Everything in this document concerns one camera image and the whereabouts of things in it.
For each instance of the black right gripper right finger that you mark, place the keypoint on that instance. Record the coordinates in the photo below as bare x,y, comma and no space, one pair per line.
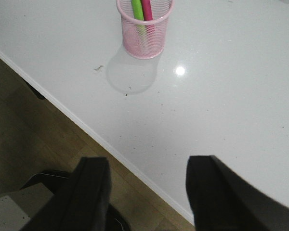
222,201

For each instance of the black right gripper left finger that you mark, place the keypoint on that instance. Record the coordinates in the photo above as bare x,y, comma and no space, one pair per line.
81,202

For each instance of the magenta red pen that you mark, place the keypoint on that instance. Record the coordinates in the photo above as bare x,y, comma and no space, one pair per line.
148,15

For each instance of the green pen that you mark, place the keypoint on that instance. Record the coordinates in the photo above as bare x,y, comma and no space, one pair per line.
138,14

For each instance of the pink mesh pen holder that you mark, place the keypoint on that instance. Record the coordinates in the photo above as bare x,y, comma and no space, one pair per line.
144,25

